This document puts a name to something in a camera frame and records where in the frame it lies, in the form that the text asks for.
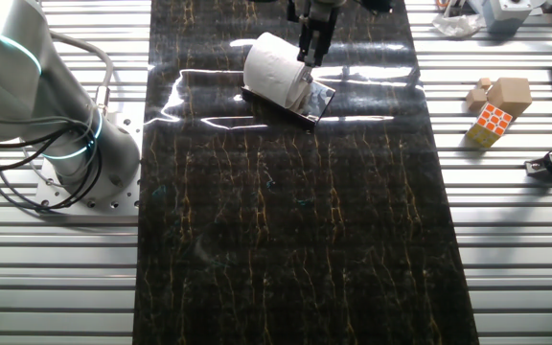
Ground large wooden block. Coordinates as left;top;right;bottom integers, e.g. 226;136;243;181
486;77;534;120

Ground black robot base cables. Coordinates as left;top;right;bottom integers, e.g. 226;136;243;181
0;119;104;212

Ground thick grey robot cable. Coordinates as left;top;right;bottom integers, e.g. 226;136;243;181
48;31;115;114

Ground black marble pattern mat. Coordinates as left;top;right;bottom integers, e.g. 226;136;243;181
131;0;480;345

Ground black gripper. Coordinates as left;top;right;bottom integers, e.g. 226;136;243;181
287;0;340;85

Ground crumpled white plastic bag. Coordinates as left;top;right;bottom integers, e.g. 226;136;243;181
431;11;487;38

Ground small wooden block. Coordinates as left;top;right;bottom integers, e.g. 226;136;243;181
465;87;489;114

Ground grey button box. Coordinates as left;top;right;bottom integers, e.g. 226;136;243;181
467;0;534;35

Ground white toilet paper roll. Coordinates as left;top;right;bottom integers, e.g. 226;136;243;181
241;32;313;112

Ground orange white Rubik's cube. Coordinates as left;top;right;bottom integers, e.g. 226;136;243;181
465;102;515;149

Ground chrome metal roll shelf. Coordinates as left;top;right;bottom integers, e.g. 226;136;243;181
241;79;337;133

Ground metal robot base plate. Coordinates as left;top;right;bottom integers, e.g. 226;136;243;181
34;100;143;217

